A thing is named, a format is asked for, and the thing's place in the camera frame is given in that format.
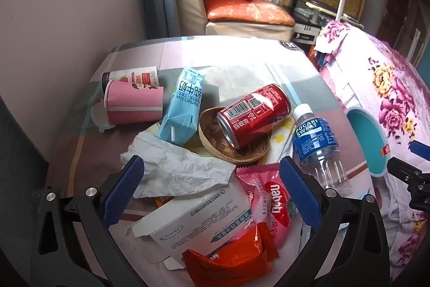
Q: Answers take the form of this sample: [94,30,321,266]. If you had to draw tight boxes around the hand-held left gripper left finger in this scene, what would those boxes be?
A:
[30,155,148,287]

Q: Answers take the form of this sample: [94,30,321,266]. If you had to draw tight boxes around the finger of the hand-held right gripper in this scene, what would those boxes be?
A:
[410,139,430,158]
[386,157,425,185]

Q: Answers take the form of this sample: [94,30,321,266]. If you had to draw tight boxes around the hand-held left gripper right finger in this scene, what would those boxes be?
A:
[279,156,392,287]

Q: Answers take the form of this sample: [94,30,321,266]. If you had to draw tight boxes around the pink snack packet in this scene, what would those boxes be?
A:
[235,162,298,249]

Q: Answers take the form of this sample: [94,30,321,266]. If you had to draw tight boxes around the teal round bin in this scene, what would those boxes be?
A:
[345,107,392,177]

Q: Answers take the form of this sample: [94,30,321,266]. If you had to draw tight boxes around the clear bottle with blue label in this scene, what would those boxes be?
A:
[292,103,353,197]

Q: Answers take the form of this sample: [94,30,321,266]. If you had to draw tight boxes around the white napkin with yellow print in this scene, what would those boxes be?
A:
[265,115,298,163]

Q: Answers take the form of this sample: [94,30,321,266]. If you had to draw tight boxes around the white tissue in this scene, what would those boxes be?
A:
[120,132,237,199]

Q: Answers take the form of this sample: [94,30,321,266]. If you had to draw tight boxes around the white medicine box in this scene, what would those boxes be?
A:
[132,184,252,269]

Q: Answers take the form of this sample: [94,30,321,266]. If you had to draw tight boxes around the red snack packet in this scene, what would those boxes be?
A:
[182,222,280,287]

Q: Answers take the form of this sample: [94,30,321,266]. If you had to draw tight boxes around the red soda can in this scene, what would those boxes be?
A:
[216,83,292,150]

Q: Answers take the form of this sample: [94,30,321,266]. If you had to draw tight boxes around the light blue milk carton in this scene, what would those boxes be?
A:
[158,67,206,144]

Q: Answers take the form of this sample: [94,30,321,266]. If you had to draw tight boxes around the pink floral bed sheet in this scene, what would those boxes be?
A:
[314,20,430,281]

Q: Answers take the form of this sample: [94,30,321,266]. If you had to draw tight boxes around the white plastic lid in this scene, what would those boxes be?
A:
[91,101,116,133]

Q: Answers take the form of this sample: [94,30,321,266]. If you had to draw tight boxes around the pink paper cup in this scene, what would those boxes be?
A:
[104,79,165,125]

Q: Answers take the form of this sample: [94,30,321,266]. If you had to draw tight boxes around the brown coconut shell bowl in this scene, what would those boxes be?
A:
[198,107,272,162]

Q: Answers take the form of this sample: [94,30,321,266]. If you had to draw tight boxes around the white strawberry yogurt bottle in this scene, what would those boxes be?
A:
[101,66,161,93]

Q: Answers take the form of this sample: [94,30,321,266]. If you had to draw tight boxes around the orange wooden cabinet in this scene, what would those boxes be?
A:
[307,45,323,67]

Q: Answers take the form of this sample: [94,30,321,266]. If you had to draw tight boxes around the dark wooden door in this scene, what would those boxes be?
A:
[376,0,430,66]

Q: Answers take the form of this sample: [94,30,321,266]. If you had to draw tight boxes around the stacked stereo equipment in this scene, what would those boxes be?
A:
[291,0,365,44]

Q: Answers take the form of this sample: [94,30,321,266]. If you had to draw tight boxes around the orange seat cushion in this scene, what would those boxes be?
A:
[205,0,295,26]

